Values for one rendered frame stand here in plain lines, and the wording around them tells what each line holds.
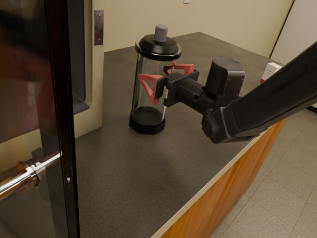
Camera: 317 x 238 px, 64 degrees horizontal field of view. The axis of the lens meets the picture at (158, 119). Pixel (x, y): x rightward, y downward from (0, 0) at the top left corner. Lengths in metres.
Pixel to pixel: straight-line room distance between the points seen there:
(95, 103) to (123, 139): 0.11
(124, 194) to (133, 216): 0.05
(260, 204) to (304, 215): 0.30
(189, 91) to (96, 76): 0.21
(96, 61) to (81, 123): 0.16
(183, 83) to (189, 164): 0.19
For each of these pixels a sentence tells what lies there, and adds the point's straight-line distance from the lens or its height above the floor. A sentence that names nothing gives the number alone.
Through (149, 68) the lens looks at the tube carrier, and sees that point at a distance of 0.58.
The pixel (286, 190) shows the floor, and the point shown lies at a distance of 2.17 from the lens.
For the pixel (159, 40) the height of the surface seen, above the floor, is 1.18.
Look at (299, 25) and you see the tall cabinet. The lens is 3.24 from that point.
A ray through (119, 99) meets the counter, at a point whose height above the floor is 0.94.
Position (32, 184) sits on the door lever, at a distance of 0.22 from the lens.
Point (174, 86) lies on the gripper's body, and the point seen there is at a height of 1.12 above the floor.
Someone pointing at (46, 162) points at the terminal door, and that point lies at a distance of 0.19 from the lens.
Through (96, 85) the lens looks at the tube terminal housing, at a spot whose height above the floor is 1.07.
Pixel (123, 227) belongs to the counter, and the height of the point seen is 0.94.
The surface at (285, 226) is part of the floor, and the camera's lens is 1.94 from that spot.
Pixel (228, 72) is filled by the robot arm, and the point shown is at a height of 1.19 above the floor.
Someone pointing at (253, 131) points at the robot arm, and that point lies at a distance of 0.44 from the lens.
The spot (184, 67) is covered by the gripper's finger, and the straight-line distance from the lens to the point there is 0.63.
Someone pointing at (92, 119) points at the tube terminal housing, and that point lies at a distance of 0.65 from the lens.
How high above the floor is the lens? 1.36
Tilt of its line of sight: 35 degrees down
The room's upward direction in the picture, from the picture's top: 10 degrees clockwise
